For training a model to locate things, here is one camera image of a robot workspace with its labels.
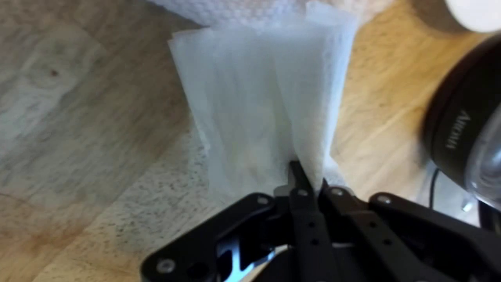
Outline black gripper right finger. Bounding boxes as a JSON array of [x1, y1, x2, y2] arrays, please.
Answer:
[[317, 183, 501, 282]]

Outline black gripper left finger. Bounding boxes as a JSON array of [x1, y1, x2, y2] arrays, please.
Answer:
[[139, 161, 341, 282]]

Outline white paper towel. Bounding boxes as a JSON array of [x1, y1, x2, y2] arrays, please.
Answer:
[[167, 9, 361, 200]]

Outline glass electric kettle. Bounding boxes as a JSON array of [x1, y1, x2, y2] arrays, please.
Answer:
[[422, 34, 501, 210]]

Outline small white plate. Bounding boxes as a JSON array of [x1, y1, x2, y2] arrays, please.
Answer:
[[444, 0, 501, 33]]

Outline black power cord with plug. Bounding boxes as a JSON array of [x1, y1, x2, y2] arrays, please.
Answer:
[[427, 164, 442, 210]]

